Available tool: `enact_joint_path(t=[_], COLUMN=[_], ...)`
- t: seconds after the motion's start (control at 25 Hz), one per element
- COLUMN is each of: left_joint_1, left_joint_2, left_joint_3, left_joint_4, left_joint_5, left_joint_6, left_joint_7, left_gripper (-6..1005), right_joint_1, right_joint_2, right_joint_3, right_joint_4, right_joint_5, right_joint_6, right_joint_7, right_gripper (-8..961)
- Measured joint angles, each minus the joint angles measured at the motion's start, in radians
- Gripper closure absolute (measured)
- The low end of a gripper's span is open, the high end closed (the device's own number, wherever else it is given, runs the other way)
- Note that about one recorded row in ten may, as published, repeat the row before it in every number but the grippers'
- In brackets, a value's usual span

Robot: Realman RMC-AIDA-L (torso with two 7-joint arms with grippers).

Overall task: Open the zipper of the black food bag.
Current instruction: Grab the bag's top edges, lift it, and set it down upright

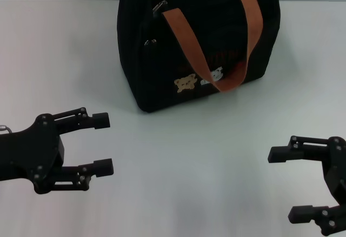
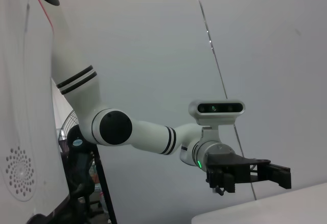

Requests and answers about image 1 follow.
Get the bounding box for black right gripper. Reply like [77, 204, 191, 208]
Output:
[268, 135, 346, 235]

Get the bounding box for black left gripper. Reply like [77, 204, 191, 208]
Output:
[0, 107, 115, 194]

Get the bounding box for black food bag orange straps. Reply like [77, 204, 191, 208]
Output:
[117, 0, 280, 113]

